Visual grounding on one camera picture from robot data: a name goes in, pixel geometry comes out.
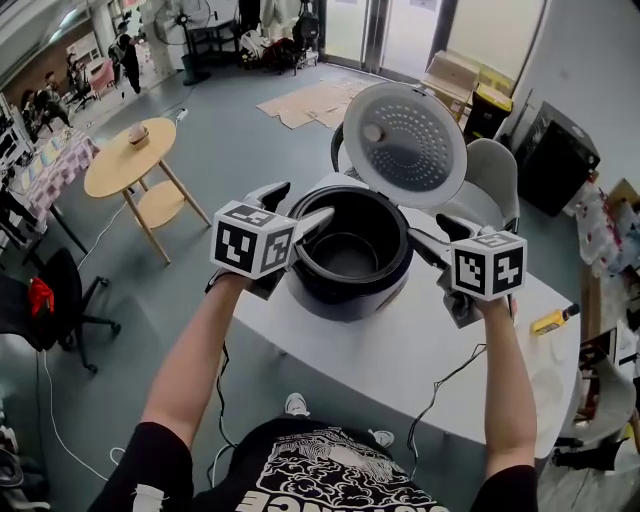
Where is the red cloth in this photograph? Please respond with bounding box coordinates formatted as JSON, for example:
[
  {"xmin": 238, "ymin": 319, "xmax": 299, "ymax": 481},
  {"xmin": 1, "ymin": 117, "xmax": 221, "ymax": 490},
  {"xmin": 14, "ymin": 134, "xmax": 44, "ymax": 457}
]
[{"xmin": 27, "ymin": 277, "xmax": 55, "ymax": 319}]

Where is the round wooden side table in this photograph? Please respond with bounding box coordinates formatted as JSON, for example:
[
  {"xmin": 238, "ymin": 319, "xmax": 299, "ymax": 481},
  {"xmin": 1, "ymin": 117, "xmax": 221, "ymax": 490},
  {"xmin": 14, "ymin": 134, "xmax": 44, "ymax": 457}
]
[{"xmin": 83, "ymin": 117, "xmax": 212, "ymax": 265}]

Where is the black bin yellow lid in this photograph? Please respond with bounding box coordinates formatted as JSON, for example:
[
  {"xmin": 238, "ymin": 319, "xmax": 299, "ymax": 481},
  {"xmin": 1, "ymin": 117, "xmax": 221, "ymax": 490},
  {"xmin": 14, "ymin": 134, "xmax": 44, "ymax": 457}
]
[{"xmin": 464, "ymin": 82, "xmax": 515, "ymax": 144}]

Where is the black standing fan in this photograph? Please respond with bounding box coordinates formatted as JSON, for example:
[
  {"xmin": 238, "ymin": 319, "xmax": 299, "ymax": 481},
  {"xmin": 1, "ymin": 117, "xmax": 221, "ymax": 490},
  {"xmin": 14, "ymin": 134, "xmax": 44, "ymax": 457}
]
[{"xmin": 153, "ymin": 0, "xmax": 214, "ymax": 87}]

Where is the grey upholstered chair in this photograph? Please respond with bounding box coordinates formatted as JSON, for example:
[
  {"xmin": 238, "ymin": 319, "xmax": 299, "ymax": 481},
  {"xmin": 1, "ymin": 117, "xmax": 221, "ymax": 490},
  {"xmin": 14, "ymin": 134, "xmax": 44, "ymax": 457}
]
[
  {"xmin": 452, "ymin": 138, "xmax": 521, "ymax": 236},
  {"xmin": 569, "ymin": 327, "xmax": 637, "ymax": 441}
]

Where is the yellow bottle black cap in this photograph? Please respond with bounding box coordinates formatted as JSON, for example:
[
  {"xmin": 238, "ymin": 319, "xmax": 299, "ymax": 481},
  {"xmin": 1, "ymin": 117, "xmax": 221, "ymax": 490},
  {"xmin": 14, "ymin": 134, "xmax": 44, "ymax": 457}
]
[{"xmin": 529, "ymin": 303, "xmax": 582, "ymax": 337}]

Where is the clothes rack with garments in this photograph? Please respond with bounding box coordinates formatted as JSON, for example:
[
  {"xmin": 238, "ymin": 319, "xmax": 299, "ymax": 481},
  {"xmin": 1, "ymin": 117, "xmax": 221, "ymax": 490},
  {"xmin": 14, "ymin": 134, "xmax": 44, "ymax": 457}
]
[{"xmin": 237, "ymin": 0, "xmax": 324, "ymax": 76}]

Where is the black cabinet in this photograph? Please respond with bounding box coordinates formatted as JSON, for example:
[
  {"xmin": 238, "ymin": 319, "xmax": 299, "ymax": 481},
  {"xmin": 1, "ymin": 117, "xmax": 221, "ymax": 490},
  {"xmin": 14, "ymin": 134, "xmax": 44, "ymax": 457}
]
[{"xmin": 514, "ymin": 101, "xmax": 601, "ymax": 217}]

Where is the black pot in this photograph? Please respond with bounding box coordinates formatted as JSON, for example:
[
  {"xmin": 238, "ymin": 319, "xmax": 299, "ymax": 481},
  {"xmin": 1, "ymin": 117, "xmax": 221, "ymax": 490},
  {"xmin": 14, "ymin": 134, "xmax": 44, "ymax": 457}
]
[{"xmin": 294, "ymin": 192, "xmax": 405, "ymax": 296}]

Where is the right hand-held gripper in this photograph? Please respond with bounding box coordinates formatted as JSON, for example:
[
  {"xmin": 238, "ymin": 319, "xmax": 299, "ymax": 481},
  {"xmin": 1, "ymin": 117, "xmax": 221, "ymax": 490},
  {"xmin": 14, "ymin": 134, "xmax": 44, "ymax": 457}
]
[{"xmin": 407, "ymin": 213, "xmax": 530, "ymax": 330}]

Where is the red bag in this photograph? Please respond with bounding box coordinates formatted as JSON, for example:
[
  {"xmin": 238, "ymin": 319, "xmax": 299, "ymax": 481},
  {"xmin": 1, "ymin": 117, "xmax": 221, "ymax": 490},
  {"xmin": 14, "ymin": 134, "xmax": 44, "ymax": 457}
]
[{"xmin": 262, "ymin": 37, "xmax": 296, "ymax": 71}]

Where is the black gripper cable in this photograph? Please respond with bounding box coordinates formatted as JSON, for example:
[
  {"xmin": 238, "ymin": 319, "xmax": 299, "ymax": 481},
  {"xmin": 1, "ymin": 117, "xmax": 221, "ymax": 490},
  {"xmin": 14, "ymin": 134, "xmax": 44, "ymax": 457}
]
[
  {"xmin": 405, "ymin": 342, "xmax": 489, "ymax": 481},
  {"xmin": 214, "ymin": 339, "xmax": 239, "ymax": 449}
]

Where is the person's left forearm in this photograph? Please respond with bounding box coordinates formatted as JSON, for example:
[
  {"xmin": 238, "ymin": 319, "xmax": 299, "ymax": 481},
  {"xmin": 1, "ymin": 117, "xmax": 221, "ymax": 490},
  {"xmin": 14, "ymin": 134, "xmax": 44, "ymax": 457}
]
[{"xmin": 142, "ymin": 272, "xmax": 254, "ymax": 449}]

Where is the flattened cardboard sheet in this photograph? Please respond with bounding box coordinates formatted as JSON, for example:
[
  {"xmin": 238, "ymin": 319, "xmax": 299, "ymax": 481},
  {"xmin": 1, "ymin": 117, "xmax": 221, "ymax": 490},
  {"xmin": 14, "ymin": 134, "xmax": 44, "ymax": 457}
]
[{"xmin": 255, "ymin": 74, "xmax": 386, "ymax": 131}]

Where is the pink chair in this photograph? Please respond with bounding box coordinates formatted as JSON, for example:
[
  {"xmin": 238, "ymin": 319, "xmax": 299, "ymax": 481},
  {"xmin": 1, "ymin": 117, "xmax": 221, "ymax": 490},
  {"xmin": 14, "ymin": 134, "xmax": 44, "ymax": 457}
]
[{"xmin": 92, "ymin": 58, "xmax": 116, "ymax": 99}]

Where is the small cardboard box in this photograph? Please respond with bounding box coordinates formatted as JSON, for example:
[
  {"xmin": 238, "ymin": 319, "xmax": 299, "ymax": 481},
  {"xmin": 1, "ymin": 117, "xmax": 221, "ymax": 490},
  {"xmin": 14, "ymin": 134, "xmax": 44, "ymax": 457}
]
[{"xmin": 427, "ymin": 49, "xmax": 481, "ymax": 91}]

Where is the person's black printed t-shirt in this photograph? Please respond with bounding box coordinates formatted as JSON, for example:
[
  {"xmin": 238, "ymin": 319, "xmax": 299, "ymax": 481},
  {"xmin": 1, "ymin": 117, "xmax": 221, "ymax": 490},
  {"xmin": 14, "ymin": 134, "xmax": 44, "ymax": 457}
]
[{"xmin": 87, "ymin": 417, "xmax": 539, "ymax": 512}]

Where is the white bag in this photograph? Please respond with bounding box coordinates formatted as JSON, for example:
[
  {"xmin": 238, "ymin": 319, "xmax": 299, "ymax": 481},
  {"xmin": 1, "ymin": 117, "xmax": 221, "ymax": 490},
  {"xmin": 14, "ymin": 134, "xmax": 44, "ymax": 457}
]
[{"xmin": 239, "ymin": 29, "xmax": 266, "ymax": 61}]

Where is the white perforated steamer tray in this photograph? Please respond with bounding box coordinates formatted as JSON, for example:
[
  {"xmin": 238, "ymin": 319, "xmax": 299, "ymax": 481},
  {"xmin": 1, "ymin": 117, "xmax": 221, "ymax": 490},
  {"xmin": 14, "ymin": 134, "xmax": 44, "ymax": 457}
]
[{"xmin": 528, "ymin": 367, "xmax": 566, "ymax": 419}]

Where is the brown round-back chair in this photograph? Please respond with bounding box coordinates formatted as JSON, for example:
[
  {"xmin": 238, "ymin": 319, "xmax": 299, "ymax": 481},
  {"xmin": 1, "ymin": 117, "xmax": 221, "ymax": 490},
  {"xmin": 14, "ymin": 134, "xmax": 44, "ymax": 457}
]
[{"xmin": 330, "ymin": 122, "xmax": 351, "ymax": 176}]

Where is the dark rice cooker white lid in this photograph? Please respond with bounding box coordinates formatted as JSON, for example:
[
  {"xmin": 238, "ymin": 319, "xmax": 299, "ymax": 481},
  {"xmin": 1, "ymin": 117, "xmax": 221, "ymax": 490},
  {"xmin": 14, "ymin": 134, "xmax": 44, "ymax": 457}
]
[{"xmin": 284, "ymin": 81, "xmax": 469, "ymax": 324}]

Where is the person's right forearm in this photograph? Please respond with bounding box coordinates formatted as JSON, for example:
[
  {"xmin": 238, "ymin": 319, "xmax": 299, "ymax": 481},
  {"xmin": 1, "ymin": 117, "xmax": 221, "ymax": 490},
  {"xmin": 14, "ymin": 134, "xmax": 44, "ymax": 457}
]
[{"xmin": 477, "ymin": 297, "xmax": 539, "ymax": 481}]

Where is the black backpack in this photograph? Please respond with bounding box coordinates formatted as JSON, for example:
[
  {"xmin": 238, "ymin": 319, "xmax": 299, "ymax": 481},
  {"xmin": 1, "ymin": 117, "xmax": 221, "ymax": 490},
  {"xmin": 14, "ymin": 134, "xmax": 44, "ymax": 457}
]
[{"xmin": 292, "ymin": 2, "xmax": 321, "ymax": 51}]

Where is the row of water jugs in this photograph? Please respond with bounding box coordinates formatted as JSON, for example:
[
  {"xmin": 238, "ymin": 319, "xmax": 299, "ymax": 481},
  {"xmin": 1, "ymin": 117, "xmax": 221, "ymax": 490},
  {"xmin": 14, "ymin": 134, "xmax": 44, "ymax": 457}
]
[{"xmin": 574, "ymin": 184, "xmax": 631, "ymax": 266}]

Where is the glass double door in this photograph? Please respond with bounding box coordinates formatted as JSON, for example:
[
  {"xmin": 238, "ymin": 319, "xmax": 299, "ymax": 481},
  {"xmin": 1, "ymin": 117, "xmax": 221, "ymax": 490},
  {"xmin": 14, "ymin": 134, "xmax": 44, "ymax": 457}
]
[{"xmin": 324, "ymin": 0, "xmax": 546, "ymax": 81}]

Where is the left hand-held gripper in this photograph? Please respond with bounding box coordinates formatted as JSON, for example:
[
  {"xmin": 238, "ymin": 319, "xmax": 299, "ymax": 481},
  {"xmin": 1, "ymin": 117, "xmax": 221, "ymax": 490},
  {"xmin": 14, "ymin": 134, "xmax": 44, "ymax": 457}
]
[{"xmin": 204, "ymin": 180, "xmax": 336, "ymax": 301}]

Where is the white floor cable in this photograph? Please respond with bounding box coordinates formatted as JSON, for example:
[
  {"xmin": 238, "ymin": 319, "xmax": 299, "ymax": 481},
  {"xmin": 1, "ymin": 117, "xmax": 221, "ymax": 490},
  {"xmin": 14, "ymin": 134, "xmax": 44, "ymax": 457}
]
[{"xmin": 42, "ymin": 349, "xmax": 126, "ymax": 481}]

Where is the checkered cloth table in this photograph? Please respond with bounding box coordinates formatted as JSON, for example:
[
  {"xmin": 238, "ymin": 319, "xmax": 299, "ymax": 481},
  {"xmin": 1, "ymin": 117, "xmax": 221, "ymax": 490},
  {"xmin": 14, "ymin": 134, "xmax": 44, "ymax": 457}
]
[{"xmin": 0, "ymin": 127, "xmax": 101, "ymax": 241}]

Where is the black office chair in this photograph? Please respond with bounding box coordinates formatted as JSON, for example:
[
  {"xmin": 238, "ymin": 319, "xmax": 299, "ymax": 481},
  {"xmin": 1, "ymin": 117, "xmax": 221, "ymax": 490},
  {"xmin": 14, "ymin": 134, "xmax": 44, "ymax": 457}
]
[{"xmin": 0, "ymin": 247, "xmax": 122, "ymax": 374}]

